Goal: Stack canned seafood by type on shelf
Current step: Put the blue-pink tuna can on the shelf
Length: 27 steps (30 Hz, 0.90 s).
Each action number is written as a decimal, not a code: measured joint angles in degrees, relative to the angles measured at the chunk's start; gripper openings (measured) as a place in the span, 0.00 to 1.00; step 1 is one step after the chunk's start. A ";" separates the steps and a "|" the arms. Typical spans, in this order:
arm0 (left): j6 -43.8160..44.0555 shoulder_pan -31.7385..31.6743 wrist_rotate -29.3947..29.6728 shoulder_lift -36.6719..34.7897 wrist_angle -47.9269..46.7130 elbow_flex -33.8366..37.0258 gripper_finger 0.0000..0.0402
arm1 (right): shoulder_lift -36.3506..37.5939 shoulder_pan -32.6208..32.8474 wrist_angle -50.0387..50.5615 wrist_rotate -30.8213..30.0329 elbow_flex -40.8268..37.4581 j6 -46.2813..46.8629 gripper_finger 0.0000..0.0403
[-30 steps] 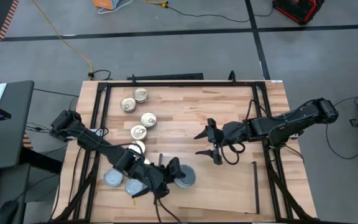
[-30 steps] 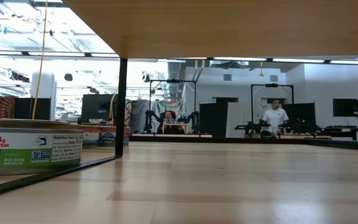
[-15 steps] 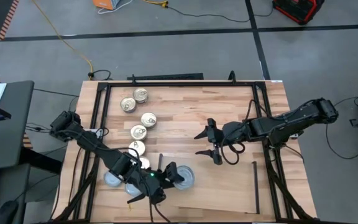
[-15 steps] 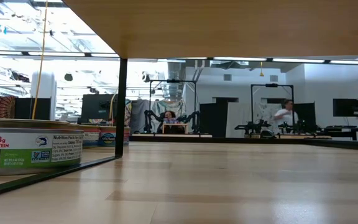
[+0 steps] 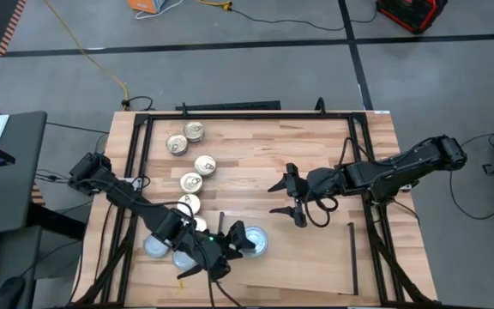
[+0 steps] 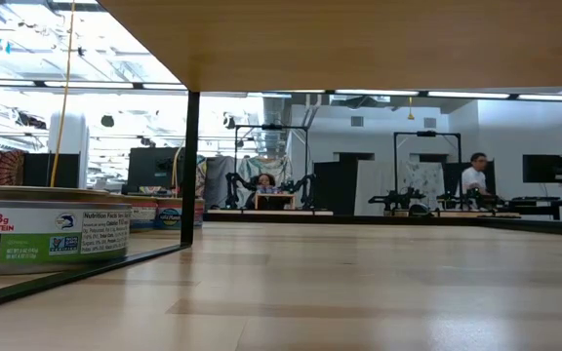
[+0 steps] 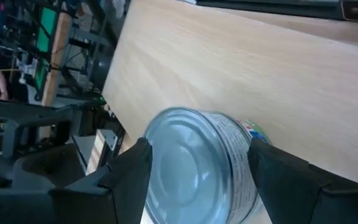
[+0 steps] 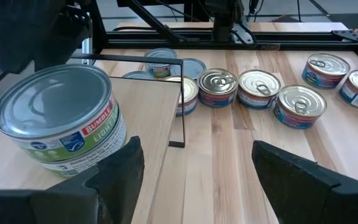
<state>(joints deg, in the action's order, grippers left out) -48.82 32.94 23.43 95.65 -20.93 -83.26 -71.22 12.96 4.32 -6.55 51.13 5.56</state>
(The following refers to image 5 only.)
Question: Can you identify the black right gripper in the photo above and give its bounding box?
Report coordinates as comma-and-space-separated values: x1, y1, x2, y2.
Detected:
267, 161, 346, 229

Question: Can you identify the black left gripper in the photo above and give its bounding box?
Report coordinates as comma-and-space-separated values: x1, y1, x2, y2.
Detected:
177, 220, 257, 283

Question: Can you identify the black flat bar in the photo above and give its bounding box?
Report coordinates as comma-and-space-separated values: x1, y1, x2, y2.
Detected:
175, 100, 282, 112

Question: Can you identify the black low desk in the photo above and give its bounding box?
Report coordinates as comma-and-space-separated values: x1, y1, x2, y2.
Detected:
0, 225, 43, 309

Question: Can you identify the black computer mouse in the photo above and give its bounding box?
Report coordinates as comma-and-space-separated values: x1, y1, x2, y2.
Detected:
0, 276, 27, 309

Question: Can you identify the red black equipment case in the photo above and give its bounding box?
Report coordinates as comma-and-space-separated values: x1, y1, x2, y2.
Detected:
375, 0, 449, 35

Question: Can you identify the orange box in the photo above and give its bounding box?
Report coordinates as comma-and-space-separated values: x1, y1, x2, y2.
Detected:
127, 0, 169, 15

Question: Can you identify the black metal table frame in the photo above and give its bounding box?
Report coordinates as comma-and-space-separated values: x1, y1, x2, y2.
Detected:
73, 109, 439, 309

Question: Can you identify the silver mounting bracket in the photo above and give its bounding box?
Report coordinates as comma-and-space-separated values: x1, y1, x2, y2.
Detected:
122, 176, 144, 191

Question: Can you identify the black looped floor cable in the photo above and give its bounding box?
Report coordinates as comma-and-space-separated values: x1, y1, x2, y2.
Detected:
448, 131, 494, 221

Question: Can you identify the black cable with plug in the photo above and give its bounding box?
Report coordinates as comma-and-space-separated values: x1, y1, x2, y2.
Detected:
120, 95, 155, 112

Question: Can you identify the thin black cable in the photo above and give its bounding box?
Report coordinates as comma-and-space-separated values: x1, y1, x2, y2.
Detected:
45, 121, 110, 135

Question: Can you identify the yellow cable plug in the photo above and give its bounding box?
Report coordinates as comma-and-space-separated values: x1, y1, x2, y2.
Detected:
197, 0, 233, 11

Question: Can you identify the white cable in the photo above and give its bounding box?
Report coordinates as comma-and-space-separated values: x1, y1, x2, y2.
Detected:
134, 0, 184, 21

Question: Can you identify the yellow cable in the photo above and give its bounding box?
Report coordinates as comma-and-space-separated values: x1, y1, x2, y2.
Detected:
42, 0, 130, 102

